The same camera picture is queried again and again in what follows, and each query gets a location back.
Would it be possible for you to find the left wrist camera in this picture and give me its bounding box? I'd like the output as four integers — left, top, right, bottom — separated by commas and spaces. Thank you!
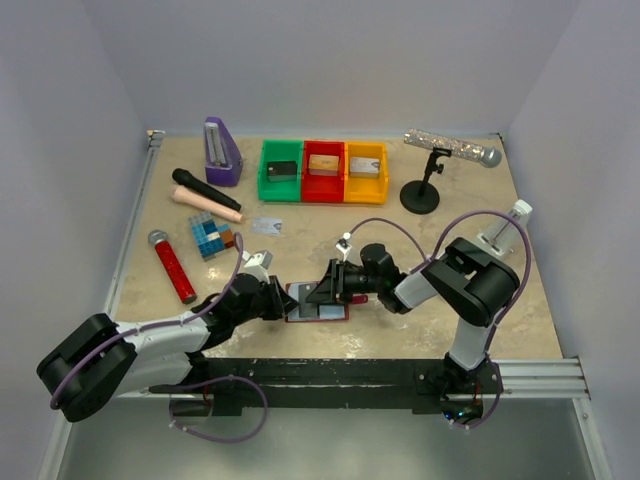
242, 250, 273, 283

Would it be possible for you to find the green plastic bin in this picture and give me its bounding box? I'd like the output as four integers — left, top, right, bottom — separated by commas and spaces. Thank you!
257, 139, 304, 202

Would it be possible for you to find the grey credit card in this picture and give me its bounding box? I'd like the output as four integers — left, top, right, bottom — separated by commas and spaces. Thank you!
286, 282, 319, 323

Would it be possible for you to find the purple cable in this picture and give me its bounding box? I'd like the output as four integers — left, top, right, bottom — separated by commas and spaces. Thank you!
48, 230, 271, 444
344, 209, 532, 431

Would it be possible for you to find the aluminium frame rail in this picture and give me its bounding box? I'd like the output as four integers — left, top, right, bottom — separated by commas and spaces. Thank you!
103, 130, 166, 318

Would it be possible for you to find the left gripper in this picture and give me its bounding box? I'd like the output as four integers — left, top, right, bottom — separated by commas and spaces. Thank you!
233, 275, 299, 327

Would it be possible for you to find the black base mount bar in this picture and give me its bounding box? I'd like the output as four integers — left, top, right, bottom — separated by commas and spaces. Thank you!
150, 357, 503, 416

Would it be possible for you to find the blue credit card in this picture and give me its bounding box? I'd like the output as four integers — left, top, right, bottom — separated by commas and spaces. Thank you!
251, 217, 282, 236

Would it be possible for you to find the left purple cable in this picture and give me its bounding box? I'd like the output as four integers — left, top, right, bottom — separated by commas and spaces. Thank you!
48, 230, 271, 444

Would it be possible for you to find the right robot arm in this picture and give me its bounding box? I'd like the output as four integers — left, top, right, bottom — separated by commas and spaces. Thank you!
307, 237, 520, 392

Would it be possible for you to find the white metronome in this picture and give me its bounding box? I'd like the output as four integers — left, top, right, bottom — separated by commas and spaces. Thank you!
475, 199, 533, 258

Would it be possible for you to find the pink microphone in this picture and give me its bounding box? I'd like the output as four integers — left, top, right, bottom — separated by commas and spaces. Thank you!
171, 185, 244, 224

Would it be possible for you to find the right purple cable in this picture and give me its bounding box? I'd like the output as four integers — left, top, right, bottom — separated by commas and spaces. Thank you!
344, 209, 532, 431

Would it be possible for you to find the black card stack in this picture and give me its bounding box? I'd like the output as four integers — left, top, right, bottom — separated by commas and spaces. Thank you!
266, 160, 298, 183

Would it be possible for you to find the black microphone stand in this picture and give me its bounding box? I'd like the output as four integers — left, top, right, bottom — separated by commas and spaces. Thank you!
399, 148, 452, 215

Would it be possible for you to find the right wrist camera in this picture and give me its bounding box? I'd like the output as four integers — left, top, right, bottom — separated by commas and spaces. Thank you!
335, 231, 353, 262

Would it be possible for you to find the silver glitter microphone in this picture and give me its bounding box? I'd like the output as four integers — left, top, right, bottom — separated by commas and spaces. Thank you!
404, 128, 502, 168

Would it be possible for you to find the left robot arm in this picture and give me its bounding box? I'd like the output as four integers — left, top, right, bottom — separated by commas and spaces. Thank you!
36, 273, 298, 422

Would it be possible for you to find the purple metronome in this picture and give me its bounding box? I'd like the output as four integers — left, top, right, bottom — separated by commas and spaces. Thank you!
203, 117, 243, 187

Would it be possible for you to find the red leather card holder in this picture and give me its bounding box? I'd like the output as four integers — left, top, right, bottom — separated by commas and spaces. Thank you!
295, 304, 349, 323

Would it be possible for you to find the silver card stack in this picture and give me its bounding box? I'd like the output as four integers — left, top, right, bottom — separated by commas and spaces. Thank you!
349, 156, 381, 178

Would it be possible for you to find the blue toy brick block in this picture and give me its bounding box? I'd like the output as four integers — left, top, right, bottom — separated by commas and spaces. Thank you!
188, 212, 235, 261

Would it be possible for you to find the red glitter microphone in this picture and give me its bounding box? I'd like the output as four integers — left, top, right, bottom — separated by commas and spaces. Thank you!
148, 229, 197, 305

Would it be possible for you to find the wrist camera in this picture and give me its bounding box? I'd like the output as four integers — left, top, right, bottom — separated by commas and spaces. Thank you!
242, 250, 273, 283
335, 231, 353, 262

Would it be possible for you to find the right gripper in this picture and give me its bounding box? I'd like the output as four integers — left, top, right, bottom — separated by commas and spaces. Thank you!
306, 258, 383, 306

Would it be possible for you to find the red plastic bin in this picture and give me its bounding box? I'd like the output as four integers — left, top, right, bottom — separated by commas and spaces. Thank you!
301, 140, 345, 203

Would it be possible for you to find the gold card stack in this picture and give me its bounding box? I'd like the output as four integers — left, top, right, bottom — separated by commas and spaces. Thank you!
308, 154, 340, 177

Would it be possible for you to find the yellow plastic bin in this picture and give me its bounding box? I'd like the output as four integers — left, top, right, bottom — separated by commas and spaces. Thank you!
344, 141, 389, 205

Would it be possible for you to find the black microphone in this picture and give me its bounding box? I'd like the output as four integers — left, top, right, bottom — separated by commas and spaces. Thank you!
172, 168, 242, 212

